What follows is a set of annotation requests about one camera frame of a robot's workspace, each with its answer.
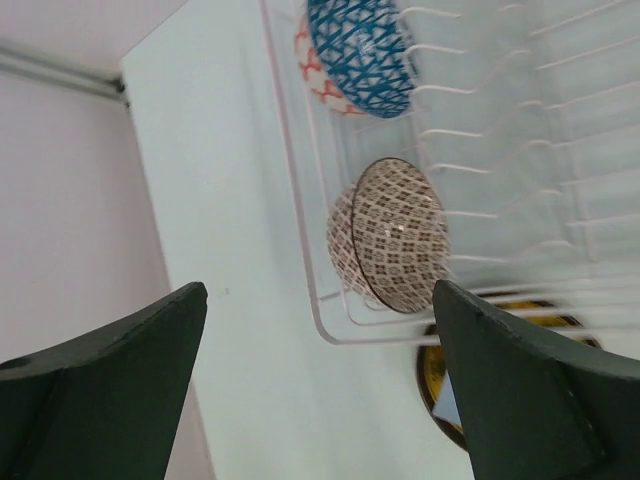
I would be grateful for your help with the brown patterned bowl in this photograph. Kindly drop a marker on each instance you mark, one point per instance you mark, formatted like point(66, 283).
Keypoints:
point(387, 236)

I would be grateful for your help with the light blue plastic cup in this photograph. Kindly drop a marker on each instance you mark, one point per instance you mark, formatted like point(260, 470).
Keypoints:
point(445, 407)

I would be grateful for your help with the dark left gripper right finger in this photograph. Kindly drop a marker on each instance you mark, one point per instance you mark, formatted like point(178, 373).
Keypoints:
point(535, 404)

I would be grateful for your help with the blue patterned bowl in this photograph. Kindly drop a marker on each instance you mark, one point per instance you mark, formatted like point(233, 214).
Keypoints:
point(353, 56)

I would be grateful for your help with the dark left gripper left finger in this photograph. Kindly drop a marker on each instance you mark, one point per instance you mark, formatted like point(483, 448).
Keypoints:
point(106, 404)

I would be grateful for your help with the white wire dish rack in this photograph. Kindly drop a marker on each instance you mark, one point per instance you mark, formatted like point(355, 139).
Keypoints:
point(524, 116)

